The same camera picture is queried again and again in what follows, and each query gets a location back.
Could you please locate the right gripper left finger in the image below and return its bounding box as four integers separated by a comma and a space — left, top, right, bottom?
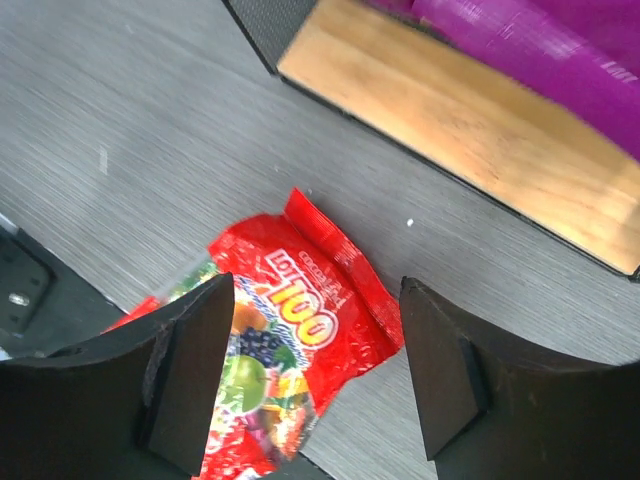
1, 274, 234, 479

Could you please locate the red fruit candy bag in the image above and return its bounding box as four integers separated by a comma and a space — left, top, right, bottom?
126, 190, 404, 479

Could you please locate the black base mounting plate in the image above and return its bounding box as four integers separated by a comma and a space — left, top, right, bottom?
1, 216, 124, 361

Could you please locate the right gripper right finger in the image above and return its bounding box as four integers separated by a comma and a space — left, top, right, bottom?
400, 277, 639, 479

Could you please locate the black wooden two-tier shelf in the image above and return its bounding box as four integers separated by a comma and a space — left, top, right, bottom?
226, 1, 639, 281

